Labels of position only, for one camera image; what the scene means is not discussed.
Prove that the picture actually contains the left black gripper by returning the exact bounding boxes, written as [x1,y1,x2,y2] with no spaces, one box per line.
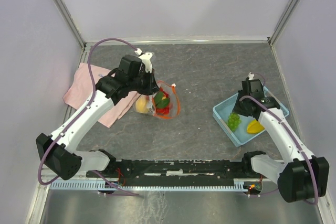
[128,67,160,96]

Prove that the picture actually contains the red strawberries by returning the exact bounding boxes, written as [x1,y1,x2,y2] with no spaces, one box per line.
[154,90,171,115]

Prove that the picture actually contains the yellow pear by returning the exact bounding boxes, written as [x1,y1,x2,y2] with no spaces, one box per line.
[135,96,149,114]

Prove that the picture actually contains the green grape bunch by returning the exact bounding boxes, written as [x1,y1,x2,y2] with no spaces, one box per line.
[227,112,242,132]

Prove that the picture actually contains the clear orange zip top bag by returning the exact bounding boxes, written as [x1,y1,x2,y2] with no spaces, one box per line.
[133,81,181,120]

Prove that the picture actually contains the yellow starfruit slice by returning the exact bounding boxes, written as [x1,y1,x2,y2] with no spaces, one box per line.
[246,120,265,134]

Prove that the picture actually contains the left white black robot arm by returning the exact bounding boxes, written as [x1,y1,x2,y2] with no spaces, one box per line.
[36,52,159,180]

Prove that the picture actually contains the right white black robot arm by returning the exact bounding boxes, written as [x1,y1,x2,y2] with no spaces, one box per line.
[233,73,330,205]

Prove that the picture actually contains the light blue plastic basket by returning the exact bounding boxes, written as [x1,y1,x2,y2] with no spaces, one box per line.
[212,84,290,148]

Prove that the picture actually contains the pink folded cloth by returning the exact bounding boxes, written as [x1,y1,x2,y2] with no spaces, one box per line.
[63,63,140,128]

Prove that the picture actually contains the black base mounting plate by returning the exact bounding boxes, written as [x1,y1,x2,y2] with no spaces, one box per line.
[100,159,267,186]

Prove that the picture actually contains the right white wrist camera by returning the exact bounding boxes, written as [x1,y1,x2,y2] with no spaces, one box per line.
[248,72,255,80]

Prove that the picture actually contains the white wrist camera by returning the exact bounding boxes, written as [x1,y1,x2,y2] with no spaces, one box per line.
[134,48,154,73]
[248,72,255,80]

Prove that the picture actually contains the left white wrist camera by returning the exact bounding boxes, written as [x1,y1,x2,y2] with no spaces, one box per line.
[134,48,154,73]

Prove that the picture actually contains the light blue cable duct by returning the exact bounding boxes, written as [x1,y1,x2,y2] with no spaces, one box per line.
[49,179,248,193]

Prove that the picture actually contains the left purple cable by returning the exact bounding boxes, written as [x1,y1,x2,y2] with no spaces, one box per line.
[37,38,139,186]

